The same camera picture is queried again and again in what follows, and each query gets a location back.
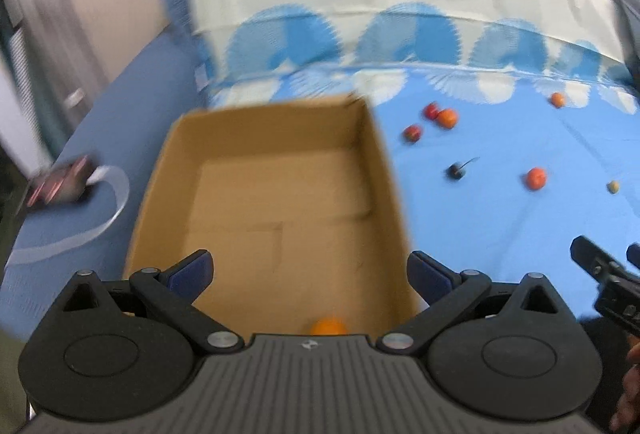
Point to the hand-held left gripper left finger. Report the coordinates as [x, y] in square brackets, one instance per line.
[192, 272]

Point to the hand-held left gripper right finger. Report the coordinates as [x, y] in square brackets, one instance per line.
[428, 277]

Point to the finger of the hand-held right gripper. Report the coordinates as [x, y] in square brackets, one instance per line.
[595, 259]
[635, 256]

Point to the small olive-green fruit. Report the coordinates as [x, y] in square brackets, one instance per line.
[613, 186]

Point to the orange-red persimmon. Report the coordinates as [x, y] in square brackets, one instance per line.
[535, 178]

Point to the dark cherry with stem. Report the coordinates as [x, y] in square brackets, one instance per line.
[456, 171]

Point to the orange tangerine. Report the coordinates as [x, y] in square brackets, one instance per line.
[328, 326]
[447, 118]

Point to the brown cardboard box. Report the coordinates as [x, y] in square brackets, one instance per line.
[280, 194]

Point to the small orange kumquat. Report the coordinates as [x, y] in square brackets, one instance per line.
[558, 99]

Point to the person's right hand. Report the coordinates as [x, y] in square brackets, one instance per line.
[631, 389]

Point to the red and black device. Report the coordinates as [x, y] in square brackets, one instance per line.
[57, 181]

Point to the dark blue mattress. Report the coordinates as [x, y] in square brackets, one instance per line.
[95, 124]

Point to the white fabric tag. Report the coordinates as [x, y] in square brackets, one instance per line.
[201, 77]

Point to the blue fan-print bedsheet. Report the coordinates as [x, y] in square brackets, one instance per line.
[450, 14]

